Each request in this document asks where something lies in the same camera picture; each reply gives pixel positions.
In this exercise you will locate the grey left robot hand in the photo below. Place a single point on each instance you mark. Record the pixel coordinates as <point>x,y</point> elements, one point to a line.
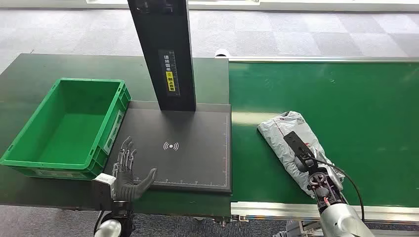
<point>126,186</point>

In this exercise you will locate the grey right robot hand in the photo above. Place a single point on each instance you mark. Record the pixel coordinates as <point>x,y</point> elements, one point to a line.
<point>299,164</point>

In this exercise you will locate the grey plastic mailer package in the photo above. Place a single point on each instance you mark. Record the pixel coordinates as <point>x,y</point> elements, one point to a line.
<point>278,134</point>

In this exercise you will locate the black weighing device with column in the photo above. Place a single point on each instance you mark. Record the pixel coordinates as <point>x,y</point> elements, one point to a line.
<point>196,157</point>

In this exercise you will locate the green conveyor belt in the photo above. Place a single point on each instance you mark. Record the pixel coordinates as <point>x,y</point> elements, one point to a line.
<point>343,130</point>

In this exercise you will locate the green plastic crate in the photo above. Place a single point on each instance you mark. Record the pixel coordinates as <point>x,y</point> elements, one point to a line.
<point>68,137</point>

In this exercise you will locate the white conveyor roller end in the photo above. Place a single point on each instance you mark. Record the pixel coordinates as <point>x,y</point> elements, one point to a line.
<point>222,53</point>

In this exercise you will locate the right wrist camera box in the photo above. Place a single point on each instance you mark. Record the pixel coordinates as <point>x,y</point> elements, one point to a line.
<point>296,144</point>

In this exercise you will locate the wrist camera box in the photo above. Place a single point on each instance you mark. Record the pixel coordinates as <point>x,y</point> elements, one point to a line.
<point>296,144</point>
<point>103,189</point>

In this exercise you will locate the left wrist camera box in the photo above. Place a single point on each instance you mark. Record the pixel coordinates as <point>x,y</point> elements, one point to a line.
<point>103,189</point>

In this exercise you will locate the aluminium conveyor frame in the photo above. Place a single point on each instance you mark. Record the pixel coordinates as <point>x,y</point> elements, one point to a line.
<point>278,209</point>

